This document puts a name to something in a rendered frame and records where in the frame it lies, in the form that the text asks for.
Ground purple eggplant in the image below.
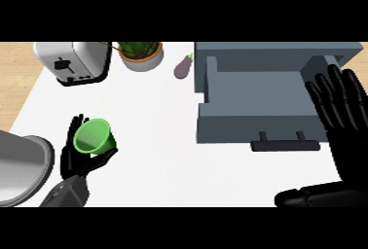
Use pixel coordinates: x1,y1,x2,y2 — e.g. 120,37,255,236
174,53,194,81

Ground potted green plant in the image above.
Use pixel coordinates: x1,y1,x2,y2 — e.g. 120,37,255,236
100,41,166,73

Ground green cup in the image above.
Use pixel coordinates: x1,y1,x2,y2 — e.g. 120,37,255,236
73,118,119,156

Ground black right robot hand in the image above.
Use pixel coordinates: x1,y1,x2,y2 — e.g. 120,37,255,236
274,63,368,208

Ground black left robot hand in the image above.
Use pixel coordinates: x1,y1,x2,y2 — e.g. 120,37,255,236
60,113,120,181

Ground black drawer handle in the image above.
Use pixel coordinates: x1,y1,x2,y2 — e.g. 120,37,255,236
249,130,323,153

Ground silver toaster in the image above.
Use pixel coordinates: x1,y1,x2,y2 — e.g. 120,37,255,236
32,41,114,88

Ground grey cabinet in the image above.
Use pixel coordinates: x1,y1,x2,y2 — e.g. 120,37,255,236
193,41,364,95

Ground grey open drawer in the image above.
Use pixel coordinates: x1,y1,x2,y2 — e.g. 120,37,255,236
196,54,344,145

